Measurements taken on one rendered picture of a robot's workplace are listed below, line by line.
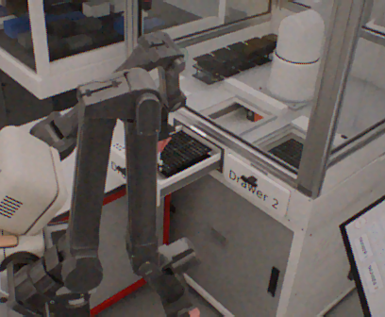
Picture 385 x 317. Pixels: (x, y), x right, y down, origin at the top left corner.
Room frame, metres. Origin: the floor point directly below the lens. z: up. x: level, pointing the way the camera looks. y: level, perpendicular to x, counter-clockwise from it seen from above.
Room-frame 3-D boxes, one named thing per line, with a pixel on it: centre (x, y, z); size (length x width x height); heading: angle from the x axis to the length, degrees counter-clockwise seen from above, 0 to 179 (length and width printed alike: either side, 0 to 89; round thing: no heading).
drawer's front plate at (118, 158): (1.50, 0.20, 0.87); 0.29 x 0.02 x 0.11; 44
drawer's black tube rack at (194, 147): (1.64, 0.05, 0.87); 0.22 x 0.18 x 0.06; 134
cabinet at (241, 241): (2.01, -0.40, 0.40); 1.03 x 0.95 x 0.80; 44
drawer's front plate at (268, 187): (1.49, -0.24, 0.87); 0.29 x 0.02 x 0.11; 44
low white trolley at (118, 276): (1.80, 0.48, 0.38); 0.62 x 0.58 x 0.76; 44
